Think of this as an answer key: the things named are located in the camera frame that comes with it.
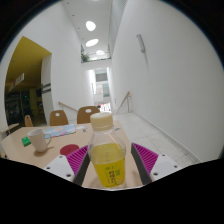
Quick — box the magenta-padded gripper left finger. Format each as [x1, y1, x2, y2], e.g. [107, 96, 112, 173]
[43, 144, 92, 187]

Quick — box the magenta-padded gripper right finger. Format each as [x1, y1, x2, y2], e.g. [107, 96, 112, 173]
[130, 142, 184, 186]

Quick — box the clear bottle with yellow drink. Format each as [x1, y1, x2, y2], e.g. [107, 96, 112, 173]
[87, 111, 128, 190]

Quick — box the flat round red coaster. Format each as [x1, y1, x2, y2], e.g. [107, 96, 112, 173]
[59, 143, 81, 157]

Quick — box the white ceramic mug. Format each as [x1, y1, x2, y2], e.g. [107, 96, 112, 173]
[27, 128, 53, 154]

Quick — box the wooden chair with round hole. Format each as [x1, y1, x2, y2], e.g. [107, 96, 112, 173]
[76, 105, 101, 125]
[49, 109, 70, 127]
[23, 114, 34, 128]

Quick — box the wooden stair handrail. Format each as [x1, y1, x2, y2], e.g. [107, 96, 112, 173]
[58, 101, 78, 113]
[115, 91, 132, 114]

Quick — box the small wooden table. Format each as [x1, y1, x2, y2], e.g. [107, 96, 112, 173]
[1, 122, 20, 135]

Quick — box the dark shop shelf unit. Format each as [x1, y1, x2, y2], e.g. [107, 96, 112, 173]
[4, 88, 38, 126]

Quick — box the white hanging sign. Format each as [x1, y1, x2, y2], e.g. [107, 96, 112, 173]
[8, 72, 26, 92]

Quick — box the green potted plant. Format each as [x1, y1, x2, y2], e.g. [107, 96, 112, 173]
[80, 51, 91, 64]

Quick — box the group of round ceiling lights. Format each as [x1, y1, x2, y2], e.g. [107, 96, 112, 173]
[84, 19, 106, 56]

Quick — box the dark wall sign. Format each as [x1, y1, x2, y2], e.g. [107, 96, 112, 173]
[41, 82, 52, 94]

